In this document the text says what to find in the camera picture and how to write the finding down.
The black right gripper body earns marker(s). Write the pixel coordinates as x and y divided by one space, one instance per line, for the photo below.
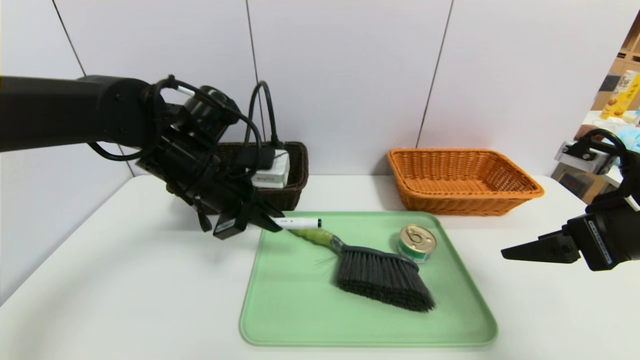
596 243

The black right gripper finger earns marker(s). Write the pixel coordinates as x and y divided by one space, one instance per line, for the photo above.
552 251
553 232

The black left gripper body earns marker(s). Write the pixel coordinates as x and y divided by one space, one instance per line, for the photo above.
231 224

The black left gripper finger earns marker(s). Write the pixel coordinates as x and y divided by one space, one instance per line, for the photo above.
262 217

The white marker pen black caps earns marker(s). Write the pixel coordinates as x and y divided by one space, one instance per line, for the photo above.
302 223

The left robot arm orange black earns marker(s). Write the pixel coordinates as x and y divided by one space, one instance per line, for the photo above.
75 110

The dark brown wicker basket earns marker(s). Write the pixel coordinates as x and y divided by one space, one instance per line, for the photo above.
295 195

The orange wicker basket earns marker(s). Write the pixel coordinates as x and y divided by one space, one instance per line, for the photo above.
450 202

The brown round object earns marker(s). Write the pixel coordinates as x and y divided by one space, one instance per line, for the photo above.
587 131

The blue mesh bath sponge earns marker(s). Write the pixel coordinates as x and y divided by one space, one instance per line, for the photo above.
631 137

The white plastic bag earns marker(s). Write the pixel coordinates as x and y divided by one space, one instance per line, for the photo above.
607 122

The white side table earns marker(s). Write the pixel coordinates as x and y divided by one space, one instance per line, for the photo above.
595 116

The light green plastic tray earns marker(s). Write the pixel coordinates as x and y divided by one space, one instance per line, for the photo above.
350 320

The gold lid tin can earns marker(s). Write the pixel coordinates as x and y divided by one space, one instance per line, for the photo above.
417 239

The yellow snack box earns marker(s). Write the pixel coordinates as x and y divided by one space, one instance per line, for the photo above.
620 97

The wooden shelf unit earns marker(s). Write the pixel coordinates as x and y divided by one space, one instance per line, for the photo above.
634 47

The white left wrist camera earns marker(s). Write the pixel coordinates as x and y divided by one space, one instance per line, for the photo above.
275 175

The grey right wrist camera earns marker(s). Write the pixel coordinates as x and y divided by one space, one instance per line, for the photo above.
580 159

